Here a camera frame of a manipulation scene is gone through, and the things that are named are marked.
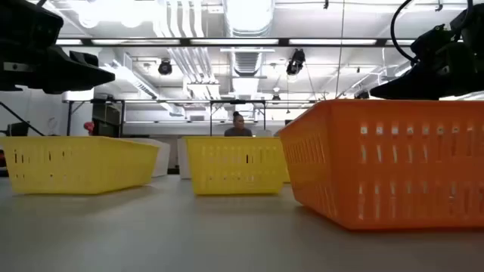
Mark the yellow plastic slotted basket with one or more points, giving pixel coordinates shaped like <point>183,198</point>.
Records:
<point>234,143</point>
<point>75,166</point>

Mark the orange plastic slotted basket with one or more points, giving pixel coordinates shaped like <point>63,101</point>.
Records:
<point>378,113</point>

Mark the person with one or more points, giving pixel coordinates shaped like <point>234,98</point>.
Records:
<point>238,130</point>

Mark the black diagonal brace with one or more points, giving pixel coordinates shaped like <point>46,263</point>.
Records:
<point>22,119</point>

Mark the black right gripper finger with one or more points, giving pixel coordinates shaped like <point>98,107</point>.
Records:
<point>408,88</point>

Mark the red round object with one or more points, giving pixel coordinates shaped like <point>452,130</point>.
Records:
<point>89,126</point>

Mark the black background rig frame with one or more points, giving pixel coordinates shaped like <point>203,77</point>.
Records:
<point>238,101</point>

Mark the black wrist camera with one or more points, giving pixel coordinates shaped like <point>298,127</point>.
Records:
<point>431,39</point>
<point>26,22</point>

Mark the silver ventilation duct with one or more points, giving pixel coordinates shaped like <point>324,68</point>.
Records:
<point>247,22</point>

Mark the dark shelving unit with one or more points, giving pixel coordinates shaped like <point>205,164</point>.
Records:
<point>107,119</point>

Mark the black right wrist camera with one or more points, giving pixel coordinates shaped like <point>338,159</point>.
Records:
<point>431,39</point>

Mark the black hanging spotlight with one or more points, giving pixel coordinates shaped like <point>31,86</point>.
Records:
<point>295,62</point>
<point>362,94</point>
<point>165,68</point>

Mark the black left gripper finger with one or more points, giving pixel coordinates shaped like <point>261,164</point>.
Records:
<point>85,58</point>
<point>75,77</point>

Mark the black overhead light bar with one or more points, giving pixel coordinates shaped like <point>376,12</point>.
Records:
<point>234,41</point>

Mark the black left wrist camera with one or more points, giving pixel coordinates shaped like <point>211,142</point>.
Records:
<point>26,22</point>

